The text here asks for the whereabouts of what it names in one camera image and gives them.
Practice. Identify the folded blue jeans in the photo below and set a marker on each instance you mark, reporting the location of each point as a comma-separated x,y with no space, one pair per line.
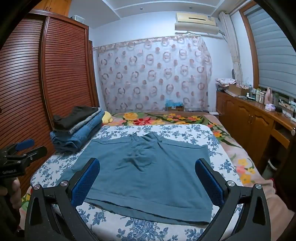
76,139

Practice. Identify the row of toiletry bottles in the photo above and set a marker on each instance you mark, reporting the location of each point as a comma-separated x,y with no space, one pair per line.
261,96

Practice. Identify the trash bin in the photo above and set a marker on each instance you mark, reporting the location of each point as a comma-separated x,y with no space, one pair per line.
272,169

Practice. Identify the clear plastic storage box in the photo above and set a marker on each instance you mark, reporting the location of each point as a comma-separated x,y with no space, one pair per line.
76,19

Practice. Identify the circle print sheer curtain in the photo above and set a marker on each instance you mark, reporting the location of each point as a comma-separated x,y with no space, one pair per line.
155,74

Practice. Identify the blue item in box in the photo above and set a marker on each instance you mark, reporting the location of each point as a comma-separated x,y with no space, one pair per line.
174,105

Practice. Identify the cardboard box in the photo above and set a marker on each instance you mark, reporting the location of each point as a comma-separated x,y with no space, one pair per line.
237,90

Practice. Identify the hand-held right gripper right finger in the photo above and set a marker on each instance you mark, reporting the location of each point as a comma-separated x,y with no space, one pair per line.
208,183

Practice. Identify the yellow plush toy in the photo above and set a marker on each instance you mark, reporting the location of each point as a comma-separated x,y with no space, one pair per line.
107,117

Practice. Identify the beige side curtain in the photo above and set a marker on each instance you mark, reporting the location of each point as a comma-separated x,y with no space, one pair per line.
232,46

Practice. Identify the brown slatted wooden wardrobe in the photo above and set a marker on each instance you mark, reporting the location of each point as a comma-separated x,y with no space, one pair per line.
46,81

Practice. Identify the grey window blind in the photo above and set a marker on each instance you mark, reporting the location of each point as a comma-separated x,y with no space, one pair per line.
272,53

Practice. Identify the folded dark garment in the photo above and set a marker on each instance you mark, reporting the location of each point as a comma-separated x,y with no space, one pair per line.
74,117

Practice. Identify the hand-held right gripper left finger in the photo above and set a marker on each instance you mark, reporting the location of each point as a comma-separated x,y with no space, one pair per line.
85,183

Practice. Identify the blue floral white blanket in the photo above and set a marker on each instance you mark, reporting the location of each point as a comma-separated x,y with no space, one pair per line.
175,134

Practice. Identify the pink fleece clothing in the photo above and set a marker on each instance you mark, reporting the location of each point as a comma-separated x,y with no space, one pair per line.
277,208

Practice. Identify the teal blue t-shirt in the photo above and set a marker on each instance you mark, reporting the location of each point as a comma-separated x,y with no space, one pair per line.
143,176

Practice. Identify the colourful flower print bedspread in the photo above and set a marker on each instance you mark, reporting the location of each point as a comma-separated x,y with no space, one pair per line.
185,118

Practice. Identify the small purple box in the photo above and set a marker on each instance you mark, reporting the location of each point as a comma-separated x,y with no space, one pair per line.
270,107

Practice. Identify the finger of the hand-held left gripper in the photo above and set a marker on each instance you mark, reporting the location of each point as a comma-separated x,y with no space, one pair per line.
34,153
25,143

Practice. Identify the stack of floral papers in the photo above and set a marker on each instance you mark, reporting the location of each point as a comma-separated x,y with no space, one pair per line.
225,81

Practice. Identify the wooden side cabinet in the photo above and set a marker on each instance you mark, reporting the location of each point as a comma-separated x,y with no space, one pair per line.
245,115

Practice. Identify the folded grey garment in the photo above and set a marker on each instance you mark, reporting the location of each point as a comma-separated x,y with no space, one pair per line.
87,121

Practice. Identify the wall air conditioner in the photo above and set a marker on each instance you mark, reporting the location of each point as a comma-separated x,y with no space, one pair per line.
196,23

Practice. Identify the person's left hand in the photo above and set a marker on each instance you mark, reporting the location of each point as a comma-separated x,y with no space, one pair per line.
16,192

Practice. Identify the person's left forearm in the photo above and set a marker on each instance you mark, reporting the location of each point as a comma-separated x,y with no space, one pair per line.
9,220

